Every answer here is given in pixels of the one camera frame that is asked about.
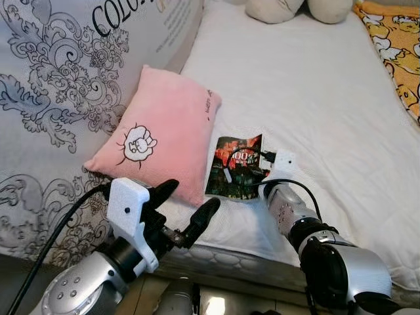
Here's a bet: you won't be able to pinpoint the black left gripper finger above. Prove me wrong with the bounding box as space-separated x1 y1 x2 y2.
180 197 222 249
150 178 180 205

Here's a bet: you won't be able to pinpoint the dark red cover magazine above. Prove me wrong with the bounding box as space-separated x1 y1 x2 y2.
205 133 272 201

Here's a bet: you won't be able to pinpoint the pink plush pillow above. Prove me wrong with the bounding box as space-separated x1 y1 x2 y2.
83 64 223 208

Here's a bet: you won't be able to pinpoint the grey quilted mattress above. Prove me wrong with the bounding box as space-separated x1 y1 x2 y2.
154 240 420 309

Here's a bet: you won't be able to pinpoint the grey printed headboard cushion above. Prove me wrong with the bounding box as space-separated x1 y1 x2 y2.
0 0 205 266

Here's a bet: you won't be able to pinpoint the white quilted bed sheet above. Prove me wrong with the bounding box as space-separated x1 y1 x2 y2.
154 0 420 291

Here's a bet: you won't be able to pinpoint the yellow egg cartoon blanket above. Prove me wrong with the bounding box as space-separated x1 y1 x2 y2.
352 0 420 122

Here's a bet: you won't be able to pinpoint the cream plush toy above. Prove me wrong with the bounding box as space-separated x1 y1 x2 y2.
244 0 355 26

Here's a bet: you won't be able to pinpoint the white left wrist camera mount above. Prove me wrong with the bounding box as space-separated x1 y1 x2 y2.
106 177 163 274

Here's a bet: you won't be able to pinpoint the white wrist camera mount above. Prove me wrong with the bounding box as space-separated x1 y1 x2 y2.
106 177 163 274
266 150 297 186

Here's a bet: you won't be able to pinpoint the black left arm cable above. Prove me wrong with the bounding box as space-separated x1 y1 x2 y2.
5 182 111 315

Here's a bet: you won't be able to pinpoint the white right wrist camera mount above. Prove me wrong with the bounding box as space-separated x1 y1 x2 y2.
266 150 297 186

